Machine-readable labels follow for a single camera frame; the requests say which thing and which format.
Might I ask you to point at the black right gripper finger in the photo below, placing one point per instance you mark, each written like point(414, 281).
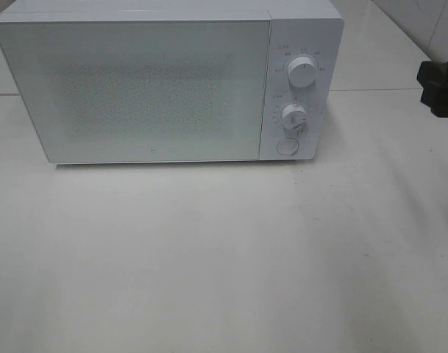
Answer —
point(437, 100)
point(433, 73)

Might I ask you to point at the white timer knob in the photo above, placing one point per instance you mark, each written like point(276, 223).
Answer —
point(294, 117)

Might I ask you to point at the round door release button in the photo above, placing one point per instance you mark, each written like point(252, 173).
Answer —
point(288, 146)

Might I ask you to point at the white microwave door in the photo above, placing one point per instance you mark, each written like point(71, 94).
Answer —
point(141, 92)

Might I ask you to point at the white upper power knob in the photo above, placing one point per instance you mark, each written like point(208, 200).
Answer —
point(302, 70)

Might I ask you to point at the white microwave oven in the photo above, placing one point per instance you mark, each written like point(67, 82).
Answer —
point(296, 27)

